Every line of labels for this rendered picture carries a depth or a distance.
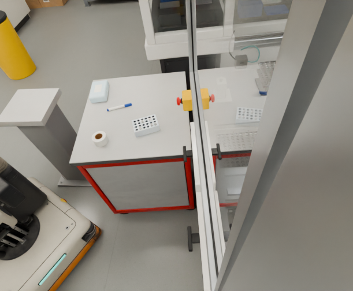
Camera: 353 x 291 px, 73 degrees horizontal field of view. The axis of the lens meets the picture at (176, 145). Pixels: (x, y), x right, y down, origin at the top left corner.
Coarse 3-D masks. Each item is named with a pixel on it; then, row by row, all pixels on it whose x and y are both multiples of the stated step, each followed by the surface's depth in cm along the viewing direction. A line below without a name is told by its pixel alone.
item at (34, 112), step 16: (16, 96) 147; (32, 96) 146; (48, 96) 144; (16, 112) 138; (32, 112) 137; (48, 112) 138; (32, 128) 144; (48, 128) 145; (64, 128) 161; (48, 144) 157; (64, 144) 161; (64, 160) 171; (64, 176) 192; (80, 176) 190
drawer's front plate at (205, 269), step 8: (200, 192) 79; (200, 200) 78; (200, 208) 76; (200, 216) 74; (200, 224) 73; (200, 232) 72; (200, 240) 70; (200, 248) 71; (208, 272) 65; (208, 280) 64; (208, 288) 63
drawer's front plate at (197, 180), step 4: (192, 124) 98; (192, 128) 96; (192, 132) 95; (192, 136) 94; (192, 140) 93; (192, 144) 91; (192, 148) 90; (196, 152) 89; (196, 156) 88; (196, 160) 87; (196, 164) 86; (196, 168) 85; (196, 172) 84; (196, 176) 83; (196, 180) 82; (196, 184) 82; (196, 188) 84
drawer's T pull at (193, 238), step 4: (188, 228) 74; (188, 232) 73; (188, 236) 73; (192, 236) 73; (196, 236) 73; (188, 240) 72; (192, 240) 72; (196, 240) 72; (188, 244) 71; (188, 248) 71
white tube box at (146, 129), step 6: (132, 120) 120; (138, 120) 121; (144, 120) 120; (156, 120) 119; (138, 126) 118; (144, 126) 117; (150, 126) 117; (156, 126) 117; (138, 132) 116; (144, 132) 118; (150, 132) 119
